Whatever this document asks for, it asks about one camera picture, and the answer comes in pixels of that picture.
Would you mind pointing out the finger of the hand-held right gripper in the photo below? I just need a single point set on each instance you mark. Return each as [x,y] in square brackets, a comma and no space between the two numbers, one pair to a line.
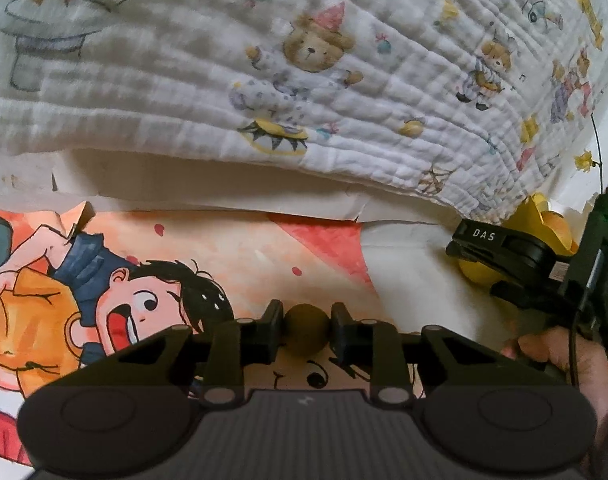
[528,297]
[483,242]

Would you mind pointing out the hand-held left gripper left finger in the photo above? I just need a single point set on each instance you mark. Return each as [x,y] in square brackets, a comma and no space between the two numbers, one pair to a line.
[275,327]

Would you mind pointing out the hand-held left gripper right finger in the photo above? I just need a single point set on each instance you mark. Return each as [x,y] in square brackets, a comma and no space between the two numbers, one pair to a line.
[340,330]

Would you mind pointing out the brown oval fruit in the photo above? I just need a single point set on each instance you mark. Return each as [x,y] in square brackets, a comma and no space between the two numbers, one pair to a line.
[306,330]

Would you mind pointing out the yellow plastic bowl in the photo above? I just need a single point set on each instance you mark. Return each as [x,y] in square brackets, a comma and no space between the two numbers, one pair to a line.
[526,216]

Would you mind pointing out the person's right hand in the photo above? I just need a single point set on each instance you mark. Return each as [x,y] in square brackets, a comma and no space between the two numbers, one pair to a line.
[553,352]

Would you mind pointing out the cartoon printed mat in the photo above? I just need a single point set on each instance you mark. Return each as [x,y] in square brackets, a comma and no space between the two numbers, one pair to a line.
[209,260]

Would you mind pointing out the twig with yellow flowers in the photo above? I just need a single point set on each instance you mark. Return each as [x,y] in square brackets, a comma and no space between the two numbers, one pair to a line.
[596,150]

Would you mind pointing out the white quilted printed blanket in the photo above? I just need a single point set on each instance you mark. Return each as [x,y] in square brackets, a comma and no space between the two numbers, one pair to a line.
[334,60]

